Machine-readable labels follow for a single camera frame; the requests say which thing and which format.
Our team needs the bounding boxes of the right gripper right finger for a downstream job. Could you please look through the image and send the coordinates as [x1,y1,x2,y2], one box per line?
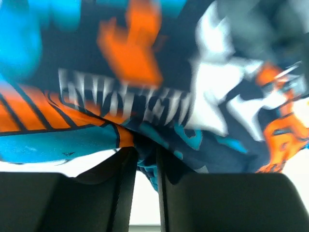
[156,147,309,232]

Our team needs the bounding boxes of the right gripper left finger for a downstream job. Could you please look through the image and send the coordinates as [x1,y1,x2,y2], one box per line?
[0,147,138,232]

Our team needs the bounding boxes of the colourful patterned shorts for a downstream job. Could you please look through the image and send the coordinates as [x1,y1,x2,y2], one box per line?
[0,0,309,187]

